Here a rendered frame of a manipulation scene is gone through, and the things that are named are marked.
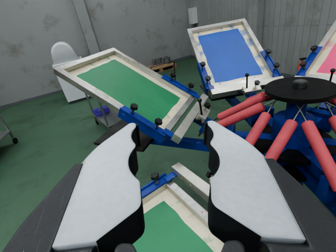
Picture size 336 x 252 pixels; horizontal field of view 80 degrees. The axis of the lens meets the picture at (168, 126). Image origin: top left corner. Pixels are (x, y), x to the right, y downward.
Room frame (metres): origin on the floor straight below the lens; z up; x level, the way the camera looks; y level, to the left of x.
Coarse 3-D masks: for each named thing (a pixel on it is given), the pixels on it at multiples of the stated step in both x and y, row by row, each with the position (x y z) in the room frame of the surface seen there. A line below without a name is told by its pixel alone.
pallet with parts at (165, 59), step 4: (164, 56) 7.69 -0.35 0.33; (152, 60) 7.45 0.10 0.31; (156, 60) 7.44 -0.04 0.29; (160, 60) 7.50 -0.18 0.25; (164, 60) 7.56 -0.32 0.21; (168, 60) 7.31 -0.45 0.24; (152, 64) 7.50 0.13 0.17; (156, 64) 7.44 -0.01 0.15; (164, 64) 7.24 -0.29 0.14; (168, 64) 7.13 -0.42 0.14; (172, 64) 7.03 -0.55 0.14; (152, 68) 6.99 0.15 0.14; (156, 68) 6.88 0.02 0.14; (160, 68) 6.89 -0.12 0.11; (172, 68) 7.01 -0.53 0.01; (156, 72) 6.85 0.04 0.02
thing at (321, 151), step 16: (256, 96) 1.03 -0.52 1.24; (224, 112) 1.12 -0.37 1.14; (240, 112) 0.96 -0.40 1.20; (256, 112) 0.91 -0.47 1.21; (256, 128) 0.81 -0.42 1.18; (288, 128) 0.72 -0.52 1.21; (304, 128) 0.71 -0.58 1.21; (272, 144) 0.71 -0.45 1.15; (320, 144) 0.63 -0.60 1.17; (320, 160) 0.59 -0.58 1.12
